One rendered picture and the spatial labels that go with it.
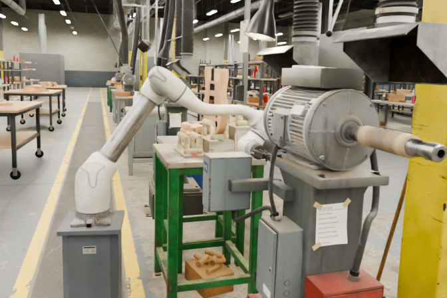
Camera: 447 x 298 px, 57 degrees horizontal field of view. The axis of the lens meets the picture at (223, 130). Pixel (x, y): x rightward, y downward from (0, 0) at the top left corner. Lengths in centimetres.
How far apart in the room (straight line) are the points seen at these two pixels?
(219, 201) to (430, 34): 86
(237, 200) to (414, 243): 123
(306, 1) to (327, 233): 88
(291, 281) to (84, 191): 104
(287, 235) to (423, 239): 119
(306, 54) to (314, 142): 48
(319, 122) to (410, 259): 142
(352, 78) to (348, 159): 25
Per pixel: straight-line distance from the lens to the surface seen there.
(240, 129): 245
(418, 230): 244
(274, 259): 137
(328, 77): 130
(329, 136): 126
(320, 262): 141
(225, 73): 236
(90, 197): 200
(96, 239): 201
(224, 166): 146
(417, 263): 249
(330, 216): 136
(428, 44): 107
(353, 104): 130
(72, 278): 210
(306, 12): 170
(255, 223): 249
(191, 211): 416
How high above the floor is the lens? 141
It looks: 8 degrees down
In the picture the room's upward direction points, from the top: 2 degrees clockwise
